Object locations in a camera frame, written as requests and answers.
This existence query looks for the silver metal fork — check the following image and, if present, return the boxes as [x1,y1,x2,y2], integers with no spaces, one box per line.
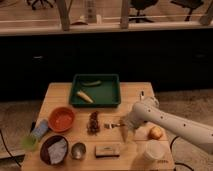
[104,123,125,129]

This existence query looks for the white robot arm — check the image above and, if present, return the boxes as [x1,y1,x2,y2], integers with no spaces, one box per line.
[121,97,213,155]

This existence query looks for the red bowl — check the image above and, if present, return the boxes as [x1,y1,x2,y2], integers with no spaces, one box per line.
[48,107,75,132]

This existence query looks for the dark brown bowl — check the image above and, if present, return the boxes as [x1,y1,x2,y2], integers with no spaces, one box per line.
[40,135,69,165]

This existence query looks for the brown grape bunch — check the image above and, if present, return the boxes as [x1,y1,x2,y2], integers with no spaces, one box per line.
[87,111,100,135]

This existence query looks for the green plastic tray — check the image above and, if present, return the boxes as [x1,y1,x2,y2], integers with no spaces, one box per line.
[69,74,121,108]

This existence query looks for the yellow apple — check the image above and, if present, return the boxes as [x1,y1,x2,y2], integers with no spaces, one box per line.
[148,126,163,140]

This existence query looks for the black and white brush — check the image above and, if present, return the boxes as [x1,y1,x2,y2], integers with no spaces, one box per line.
[140,91,145,100]

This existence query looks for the brown rectangular block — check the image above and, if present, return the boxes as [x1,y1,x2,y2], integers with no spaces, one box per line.
[95,144,120,158]

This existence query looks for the clear plastic lidded cup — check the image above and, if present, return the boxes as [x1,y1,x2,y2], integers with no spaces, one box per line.
[144,140,166,162]

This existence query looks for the green cucumber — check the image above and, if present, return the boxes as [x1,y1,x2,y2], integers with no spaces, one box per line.
[81,80,102,87]

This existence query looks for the small metal cup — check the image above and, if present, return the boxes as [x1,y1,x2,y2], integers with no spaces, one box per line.
[71,142,86,160]

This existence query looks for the grey cloth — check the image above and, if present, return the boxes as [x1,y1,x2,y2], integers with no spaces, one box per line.
[48,139,67,164]

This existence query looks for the blue sponge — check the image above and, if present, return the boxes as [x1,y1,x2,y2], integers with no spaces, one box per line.
[31,119,49,141]

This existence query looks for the green plastic cup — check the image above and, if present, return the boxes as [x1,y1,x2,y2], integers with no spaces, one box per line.
[21,135,37,151]

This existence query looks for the black office chair middle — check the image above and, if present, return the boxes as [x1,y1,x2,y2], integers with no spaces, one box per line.
[129,0,158,23]

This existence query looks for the black office chair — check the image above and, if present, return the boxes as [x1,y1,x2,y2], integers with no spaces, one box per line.
[26,0,56,10]
[129,0,158,23]
[171,0,204,21]

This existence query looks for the black office chair right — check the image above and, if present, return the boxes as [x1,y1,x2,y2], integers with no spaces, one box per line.
[171,0,204,21]

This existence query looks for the black office chair left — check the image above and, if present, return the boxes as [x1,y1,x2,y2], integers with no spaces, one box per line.
[26,0,56,10]

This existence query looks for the black cable right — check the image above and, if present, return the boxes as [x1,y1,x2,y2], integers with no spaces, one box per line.
[169,134,213,171]

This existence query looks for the black cable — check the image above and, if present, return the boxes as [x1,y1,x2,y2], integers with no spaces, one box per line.
[0,129,23,169]
[169,134,213,171]

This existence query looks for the black cable left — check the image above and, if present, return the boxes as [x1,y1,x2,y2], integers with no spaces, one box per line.
[0,129,23,169]

